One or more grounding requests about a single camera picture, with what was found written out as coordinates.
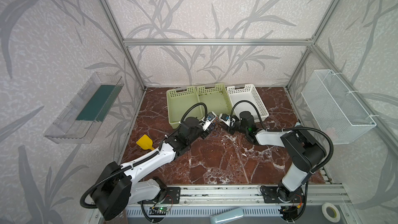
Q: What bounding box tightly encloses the left light green basket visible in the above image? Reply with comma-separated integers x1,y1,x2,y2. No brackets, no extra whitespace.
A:
166,86,200,129

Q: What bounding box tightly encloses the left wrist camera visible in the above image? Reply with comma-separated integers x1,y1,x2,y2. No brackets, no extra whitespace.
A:
202,112,217,131

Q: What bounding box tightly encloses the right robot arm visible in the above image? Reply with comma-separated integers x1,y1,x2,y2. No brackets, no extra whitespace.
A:
219,111,334,203

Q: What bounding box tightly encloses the white wire mesh basket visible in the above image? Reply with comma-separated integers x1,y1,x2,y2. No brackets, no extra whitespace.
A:
302,69,377,145

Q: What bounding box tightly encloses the white tape roll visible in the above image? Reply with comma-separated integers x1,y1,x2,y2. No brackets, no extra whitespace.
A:
321,202,341,224

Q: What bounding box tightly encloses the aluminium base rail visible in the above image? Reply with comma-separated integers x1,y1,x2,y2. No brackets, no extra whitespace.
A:
83,184,355,217

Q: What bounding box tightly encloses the middle light green basket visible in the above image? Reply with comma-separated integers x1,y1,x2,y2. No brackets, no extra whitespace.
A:
197,83,233,116

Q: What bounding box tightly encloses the clear plastic wall shelf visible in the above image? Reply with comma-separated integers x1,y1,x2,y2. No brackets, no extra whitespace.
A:
44,72,124,144

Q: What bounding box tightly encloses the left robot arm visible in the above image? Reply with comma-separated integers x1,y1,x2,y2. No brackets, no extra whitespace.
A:
80,113,217,221

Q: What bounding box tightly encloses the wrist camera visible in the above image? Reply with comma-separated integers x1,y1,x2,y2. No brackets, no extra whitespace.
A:
219,114,236,128
202,112,217,131

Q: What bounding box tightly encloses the light green basket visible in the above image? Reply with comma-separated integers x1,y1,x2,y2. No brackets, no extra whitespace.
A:
197,83,233,116
166,86,200,129

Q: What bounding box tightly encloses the white perforated basket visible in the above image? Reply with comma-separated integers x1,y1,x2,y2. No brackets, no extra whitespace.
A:
227,84,269,122

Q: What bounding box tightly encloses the yellow scoop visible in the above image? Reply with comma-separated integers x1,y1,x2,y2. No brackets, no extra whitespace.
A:
136,134,154,151

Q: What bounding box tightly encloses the aluminium frame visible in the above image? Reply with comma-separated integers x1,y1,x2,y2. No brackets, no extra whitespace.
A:
86,0,398,156

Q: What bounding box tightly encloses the light blue handheld device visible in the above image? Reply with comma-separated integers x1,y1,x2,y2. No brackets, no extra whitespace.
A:
210,207,244,224

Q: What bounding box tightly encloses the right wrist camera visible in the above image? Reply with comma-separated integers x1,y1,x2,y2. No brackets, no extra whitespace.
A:
219,114,236,128

